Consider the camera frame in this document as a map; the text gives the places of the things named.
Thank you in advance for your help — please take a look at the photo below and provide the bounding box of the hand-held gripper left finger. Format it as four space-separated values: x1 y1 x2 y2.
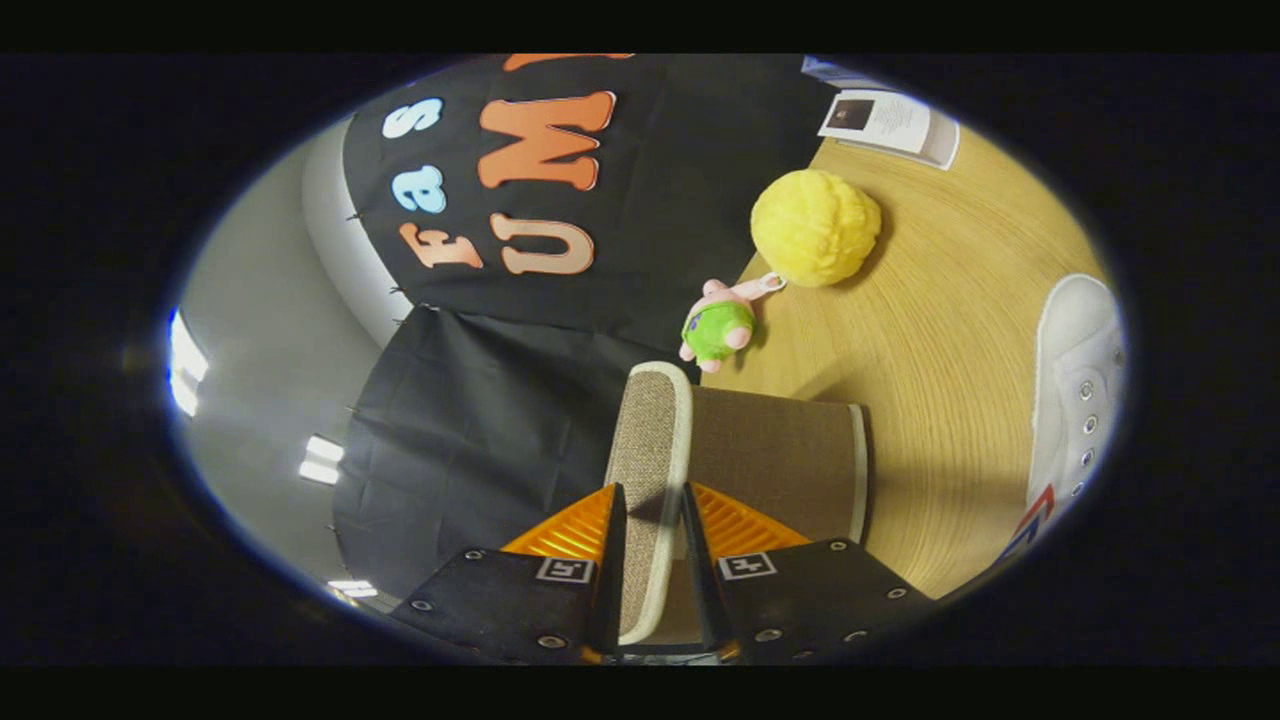
390 483 629 665

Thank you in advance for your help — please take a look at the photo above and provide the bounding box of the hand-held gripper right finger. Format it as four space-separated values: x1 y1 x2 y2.
682 482 938 666

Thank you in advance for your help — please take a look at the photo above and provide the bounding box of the beige fabric storage box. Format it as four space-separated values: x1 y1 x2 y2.
605 362 871 646

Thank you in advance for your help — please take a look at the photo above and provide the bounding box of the white shoe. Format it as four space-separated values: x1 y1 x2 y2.
1000 273 1128 571

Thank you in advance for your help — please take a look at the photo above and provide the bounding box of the black backdrop cloth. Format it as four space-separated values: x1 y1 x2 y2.
330 55 861 601

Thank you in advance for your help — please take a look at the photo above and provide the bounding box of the pink green plush toy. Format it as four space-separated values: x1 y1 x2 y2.
680 272 787 374

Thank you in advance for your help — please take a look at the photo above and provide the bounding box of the yellow fluffy plush ball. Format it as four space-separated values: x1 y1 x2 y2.
750 168 883 289

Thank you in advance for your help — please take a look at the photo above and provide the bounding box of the large ceiling light panel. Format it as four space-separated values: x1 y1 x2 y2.
167 308 210 418

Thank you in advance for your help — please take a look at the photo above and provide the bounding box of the white book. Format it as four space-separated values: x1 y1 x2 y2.
818 88 961 171

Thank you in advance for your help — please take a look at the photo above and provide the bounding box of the blue book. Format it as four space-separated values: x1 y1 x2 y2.
800 57 881 93

